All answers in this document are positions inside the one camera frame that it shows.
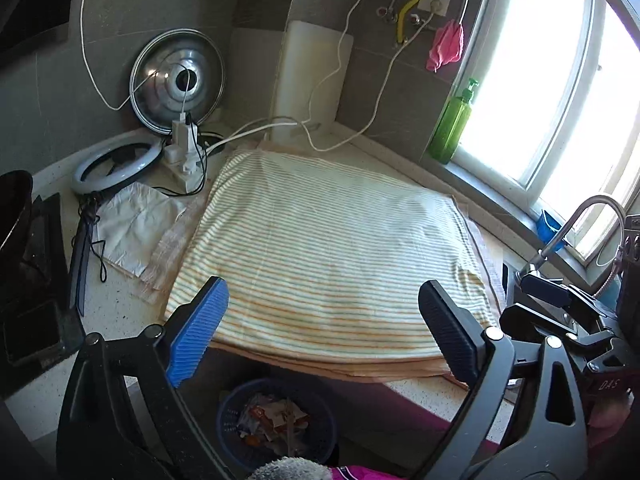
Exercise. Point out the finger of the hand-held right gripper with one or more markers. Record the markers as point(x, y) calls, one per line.
point(535, 322)
point(542, 287)

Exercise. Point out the white cutting board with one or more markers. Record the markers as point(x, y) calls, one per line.
point(305, 70)

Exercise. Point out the steel pot lid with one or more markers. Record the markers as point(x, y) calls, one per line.
point(155, 85)

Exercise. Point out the black wok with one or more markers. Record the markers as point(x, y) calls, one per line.
point(12, 210)

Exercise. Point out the yellow striped cloth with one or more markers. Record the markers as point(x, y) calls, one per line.
point(325, 260)

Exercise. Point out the person's left forearm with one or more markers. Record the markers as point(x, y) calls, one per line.
point(365, 474)

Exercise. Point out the steel sink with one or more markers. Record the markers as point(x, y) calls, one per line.
point(507, 280)

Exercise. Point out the tan towel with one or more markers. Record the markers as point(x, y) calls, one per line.
point(400, 369)

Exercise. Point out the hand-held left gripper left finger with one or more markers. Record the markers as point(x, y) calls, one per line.
point(197, 332)

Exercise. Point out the steel faucet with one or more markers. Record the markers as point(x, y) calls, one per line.
point(575, 220)

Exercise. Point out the green soap bottle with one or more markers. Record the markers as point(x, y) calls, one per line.
point(450, 125)

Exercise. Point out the blue plastic container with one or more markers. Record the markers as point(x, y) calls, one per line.
point(550, 232)

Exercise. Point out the blue plastic basket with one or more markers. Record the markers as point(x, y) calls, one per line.
point(227, 425)

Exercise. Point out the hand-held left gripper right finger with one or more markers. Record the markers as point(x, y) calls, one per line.
point(447, 332)

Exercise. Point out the person's left hand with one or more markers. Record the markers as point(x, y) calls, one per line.
point(290, 470)

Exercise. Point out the metal pipe valve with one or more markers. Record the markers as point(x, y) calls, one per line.
point(385, 14)
point(415, 19)

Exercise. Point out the white framed window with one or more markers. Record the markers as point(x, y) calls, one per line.
point(540, 85)

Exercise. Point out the white power strip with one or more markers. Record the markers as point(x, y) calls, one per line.
point(184, 145)

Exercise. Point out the pink rag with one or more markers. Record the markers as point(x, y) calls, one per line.
point(445, 45)

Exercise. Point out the white crumpled bag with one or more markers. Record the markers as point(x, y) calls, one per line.
point(135, 225)

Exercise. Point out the person's right hand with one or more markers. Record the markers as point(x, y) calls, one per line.
point(612, 417)

